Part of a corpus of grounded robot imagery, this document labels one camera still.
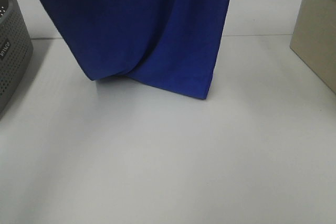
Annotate blue microfibre towel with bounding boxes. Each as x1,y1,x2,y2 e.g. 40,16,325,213
40,0,230,99

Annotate beige storage box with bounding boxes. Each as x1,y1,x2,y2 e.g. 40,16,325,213
290,0,335,92

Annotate grey perforated plastic basket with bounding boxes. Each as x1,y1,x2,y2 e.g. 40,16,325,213
1,0,33,117

